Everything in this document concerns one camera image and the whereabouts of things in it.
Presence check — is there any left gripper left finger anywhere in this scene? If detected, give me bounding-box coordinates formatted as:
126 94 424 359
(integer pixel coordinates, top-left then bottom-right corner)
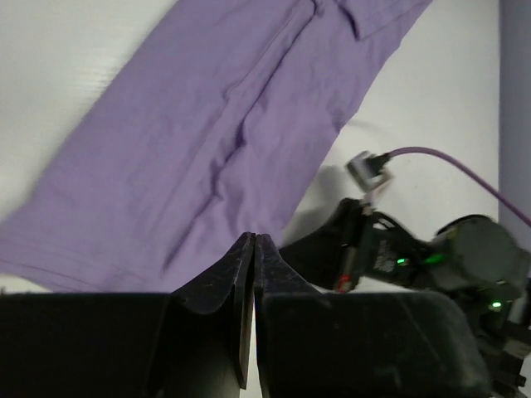
1 233 255 397

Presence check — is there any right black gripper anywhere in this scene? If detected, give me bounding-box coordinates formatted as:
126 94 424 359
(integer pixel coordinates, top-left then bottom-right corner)
280 198 431 293

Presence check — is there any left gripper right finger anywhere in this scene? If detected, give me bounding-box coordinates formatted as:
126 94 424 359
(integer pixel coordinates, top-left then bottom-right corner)
255 235 491 397

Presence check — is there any purple t shirt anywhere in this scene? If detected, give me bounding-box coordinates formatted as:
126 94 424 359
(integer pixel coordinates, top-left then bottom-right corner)
1 1 428 292

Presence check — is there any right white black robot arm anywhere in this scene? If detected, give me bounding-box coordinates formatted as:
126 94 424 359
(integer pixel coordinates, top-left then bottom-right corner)
280 198 530 397

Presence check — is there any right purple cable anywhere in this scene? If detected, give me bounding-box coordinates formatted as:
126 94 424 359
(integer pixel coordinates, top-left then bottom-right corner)
379 147 531 228

